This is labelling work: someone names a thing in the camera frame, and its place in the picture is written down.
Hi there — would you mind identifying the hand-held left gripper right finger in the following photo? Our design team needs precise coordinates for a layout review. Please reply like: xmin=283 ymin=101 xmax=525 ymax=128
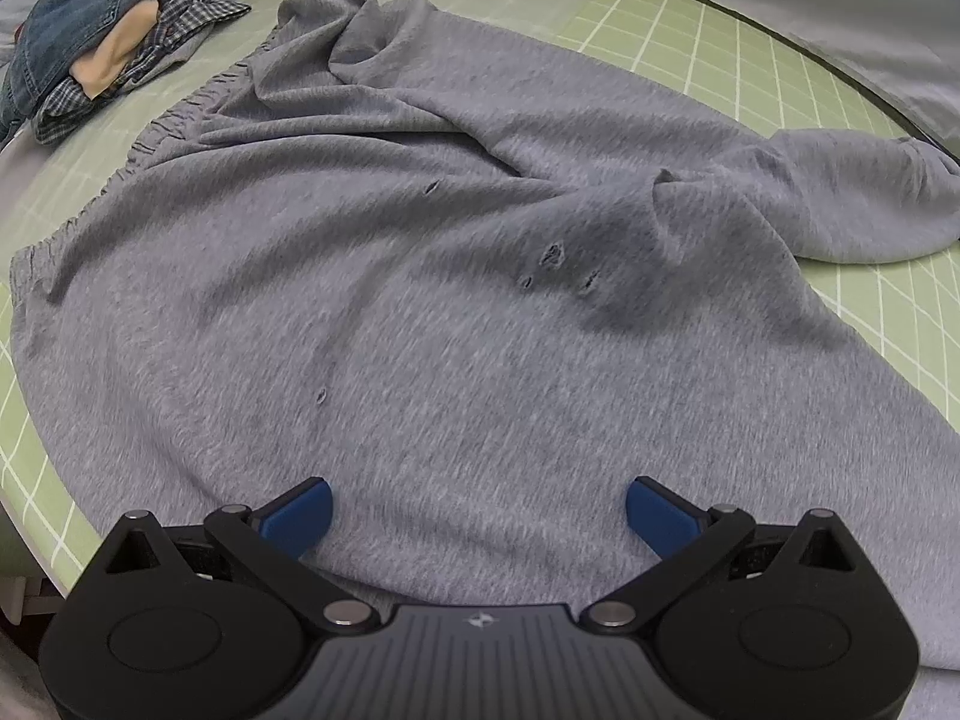
xmin=589 ymin=477 xmax=857 ymax=632

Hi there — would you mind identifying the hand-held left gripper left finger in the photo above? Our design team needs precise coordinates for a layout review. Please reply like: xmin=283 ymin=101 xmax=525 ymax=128
xmin=101 ymin=477 xmax=372 ymax=632

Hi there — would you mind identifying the green grid mat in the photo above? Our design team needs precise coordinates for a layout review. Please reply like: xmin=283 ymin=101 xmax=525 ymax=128
xmin=0 ymin=0 xmax=960 ymax=601

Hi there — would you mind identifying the beige cloth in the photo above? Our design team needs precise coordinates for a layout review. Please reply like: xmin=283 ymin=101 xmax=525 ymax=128
xmin=69 ymin=0 xmax=163 ymax=100

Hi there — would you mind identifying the blue plaid shirt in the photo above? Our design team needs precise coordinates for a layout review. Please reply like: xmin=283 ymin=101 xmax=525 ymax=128
xmin=34 ymin=0 xmax=307 ymax=145

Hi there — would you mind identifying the blue denim garment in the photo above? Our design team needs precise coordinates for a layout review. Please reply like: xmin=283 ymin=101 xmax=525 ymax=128
xmin=0 ymin=0 xmax=256 ymax=137

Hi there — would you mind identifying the white furniture frame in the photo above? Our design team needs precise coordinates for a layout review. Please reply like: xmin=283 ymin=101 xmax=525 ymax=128
xmin=0 ymin=574 xmax=57 ymax=627

